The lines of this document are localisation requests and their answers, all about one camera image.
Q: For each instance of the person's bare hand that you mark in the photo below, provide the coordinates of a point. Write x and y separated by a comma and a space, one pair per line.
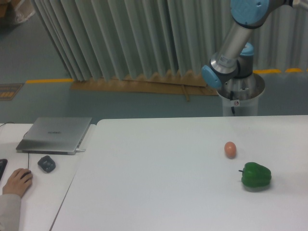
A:
15, 185

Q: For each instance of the black computer mouse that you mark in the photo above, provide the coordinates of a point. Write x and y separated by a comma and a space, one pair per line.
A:
27, 176

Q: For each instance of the beige sleeved forearm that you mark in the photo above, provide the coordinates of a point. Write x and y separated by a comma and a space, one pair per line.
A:
10, 212

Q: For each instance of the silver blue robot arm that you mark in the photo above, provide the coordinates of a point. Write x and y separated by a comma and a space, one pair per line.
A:
234, 60

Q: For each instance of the black keyboard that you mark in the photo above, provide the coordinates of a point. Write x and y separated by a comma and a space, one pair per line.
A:
3, 164

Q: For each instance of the dark grey round device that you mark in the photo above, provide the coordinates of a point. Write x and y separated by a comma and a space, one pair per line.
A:
47, 164

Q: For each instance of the silver closed laptop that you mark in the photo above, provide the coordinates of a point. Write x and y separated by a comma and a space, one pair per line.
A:
55, 135

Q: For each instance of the pale green pleated curtain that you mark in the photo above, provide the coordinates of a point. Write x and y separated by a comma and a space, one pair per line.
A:
106, 38

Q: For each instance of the brown cardboard sheet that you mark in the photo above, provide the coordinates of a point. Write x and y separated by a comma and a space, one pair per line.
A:
188, 84

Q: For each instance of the brown egg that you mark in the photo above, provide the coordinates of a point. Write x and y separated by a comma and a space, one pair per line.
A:
230, 150

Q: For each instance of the green bell pepper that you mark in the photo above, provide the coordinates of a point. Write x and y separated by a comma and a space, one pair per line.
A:
255, 175

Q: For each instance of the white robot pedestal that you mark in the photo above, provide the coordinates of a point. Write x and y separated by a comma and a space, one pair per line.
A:
240, 95

